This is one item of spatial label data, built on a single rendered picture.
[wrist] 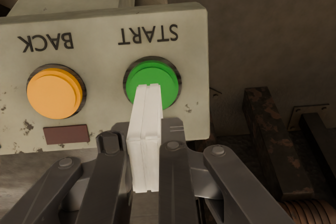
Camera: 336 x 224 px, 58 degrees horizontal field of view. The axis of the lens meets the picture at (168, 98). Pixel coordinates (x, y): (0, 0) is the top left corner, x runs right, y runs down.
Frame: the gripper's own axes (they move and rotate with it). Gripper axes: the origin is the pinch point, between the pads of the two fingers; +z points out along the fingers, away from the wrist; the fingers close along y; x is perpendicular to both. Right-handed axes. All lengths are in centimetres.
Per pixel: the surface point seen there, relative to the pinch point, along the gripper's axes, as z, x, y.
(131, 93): 6.2, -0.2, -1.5
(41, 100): 6.2, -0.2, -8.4
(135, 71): 6.5, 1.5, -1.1
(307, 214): 38, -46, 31
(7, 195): 102, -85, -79
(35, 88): 6.2, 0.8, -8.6
